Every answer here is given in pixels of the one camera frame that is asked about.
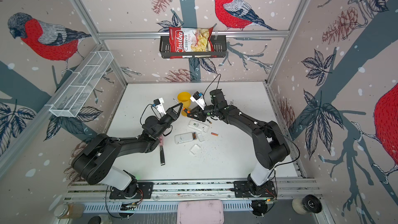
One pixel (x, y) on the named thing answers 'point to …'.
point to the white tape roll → (308, 204)
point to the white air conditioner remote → (198, 125)
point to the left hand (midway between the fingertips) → (182, 104)
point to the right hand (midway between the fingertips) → (187, 116)
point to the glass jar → (69, 211)
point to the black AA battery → (209, 121)
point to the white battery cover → (195, 148)
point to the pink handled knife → (162, 158)
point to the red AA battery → (214, 134)
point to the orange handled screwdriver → (183, 108)
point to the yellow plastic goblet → (184, 98)
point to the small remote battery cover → (200, 137)
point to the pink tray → (206, 211)
